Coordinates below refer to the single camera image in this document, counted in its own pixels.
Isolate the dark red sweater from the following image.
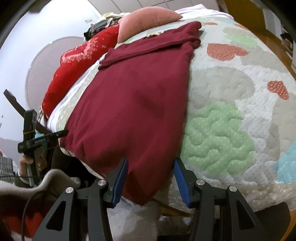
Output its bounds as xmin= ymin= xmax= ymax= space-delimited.
xmin=60 ymin=22 xmax=201 ymax=205

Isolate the pile of clothes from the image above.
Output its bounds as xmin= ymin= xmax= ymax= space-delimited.
xmin=84 ymin=13 xmax=128 ymax=41

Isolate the person left hand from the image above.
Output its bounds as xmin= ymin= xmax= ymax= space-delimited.
xmin=18 ymin=151 xmax=47 ymax=177

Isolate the heart patterned bedspread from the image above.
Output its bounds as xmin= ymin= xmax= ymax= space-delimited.
xmin=55 ymin=14 xmax=296 ymax=212

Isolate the round pink headboard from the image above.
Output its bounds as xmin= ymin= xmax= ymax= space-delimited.
xmin=26 ymin=36 xmax=84 ymax=110

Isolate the red floral quilt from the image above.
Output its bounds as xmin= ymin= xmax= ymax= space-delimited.
xmin=42 ymin=25 xmax=119 ymax=116

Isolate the grey wardrobe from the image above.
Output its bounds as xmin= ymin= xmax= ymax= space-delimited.
xmin=89 ymin=0 xmax=224 ymax=14

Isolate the pink corduroy pillow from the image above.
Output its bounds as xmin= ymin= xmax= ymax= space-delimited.
xmin=117 ymin=6 xmax=182 ymax=43

